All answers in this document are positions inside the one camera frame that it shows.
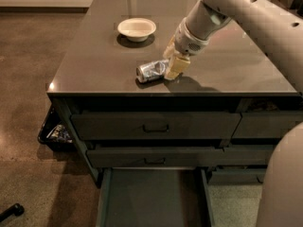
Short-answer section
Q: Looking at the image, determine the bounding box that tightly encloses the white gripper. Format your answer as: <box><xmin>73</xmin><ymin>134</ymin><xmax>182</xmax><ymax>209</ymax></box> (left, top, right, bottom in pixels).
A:
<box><xmin>163</xmin><ymin>18</ymin><xmax>209</xmax><ymax>80</ymax></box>

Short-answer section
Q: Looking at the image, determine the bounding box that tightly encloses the crushed silver redbull can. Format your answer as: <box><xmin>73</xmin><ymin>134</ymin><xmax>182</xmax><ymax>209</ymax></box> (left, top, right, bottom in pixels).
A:
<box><xmin>136</xmin><ymin>60</ymin><xmax>169</xmax><ymax>83</ymax></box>

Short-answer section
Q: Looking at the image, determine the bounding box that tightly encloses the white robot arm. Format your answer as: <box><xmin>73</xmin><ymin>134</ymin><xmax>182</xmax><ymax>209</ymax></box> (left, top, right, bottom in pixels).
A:
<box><xmin>164</xmin><ymin>0</ymin><xmax>303</xmax><ymax>227</ymax></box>

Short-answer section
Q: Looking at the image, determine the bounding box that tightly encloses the top left drawer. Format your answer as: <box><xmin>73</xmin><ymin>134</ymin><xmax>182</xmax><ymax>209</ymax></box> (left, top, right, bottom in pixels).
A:
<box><xmin>71</xmin><ymin>112</ymin><xmax>241</xmax><ymax>140</ymax></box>

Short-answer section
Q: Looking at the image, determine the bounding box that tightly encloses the middle left drawer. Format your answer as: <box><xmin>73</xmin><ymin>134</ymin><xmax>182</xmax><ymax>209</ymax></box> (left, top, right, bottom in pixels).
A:
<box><xmin>86</xmin><ymin>147</ymin><xmax>224</xmax><ymax>167</ymax></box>

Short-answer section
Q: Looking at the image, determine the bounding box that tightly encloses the top right drawer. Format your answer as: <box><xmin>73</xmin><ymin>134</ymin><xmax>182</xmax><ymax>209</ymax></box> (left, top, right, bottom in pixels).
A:
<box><xmin>233</xmin><ymin>112</ymin><xmax>303</xmax><ymax>139</ymax></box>

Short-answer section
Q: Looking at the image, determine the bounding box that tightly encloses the middle right drawer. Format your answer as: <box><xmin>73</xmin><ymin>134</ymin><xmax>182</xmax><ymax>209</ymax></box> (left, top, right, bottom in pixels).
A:
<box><xmin>223</xmin><ymin>145</ymin><xmax>275</xmax><ymax>166</ymax></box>

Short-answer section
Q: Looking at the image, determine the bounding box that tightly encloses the open bottom left drawer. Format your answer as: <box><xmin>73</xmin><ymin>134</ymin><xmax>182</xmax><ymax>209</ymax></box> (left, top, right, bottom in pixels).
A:
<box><xmin>96</xmin><ymin>167</ymin><xmax>215</xmax><ymax>227</ymax></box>

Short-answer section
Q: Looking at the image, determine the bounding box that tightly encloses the white bowl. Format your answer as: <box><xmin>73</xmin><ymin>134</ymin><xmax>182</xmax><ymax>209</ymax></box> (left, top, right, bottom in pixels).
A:
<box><xmin>117</xmin><ymin>18</ymin><xmax>156</xmax><ymax>43</ymax></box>

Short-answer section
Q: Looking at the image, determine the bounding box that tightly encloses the dark cabinet with drawers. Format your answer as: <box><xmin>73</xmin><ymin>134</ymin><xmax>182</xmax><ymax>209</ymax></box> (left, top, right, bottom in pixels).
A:
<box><xmin>47</xmin><ymin>0</ymin><xmax>302</xmax><ymax>182</ymax></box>

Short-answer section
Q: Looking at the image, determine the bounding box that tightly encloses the black bin with trash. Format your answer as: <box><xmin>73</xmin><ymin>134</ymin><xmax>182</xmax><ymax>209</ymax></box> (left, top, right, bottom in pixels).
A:
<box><xmin>38</xmin><ymin>106</ymin><xmax>76</xmax><ymax>152</ymax></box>

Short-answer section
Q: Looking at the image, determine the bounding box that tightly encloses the black object on floor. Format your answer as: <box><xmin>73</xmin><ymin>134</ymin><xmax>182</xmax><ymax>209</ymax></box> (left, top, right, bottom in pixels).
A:
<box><xmin>0</xmin><ymin>203</ymin><xmax>25</xmax><ymax>222</ymax></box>

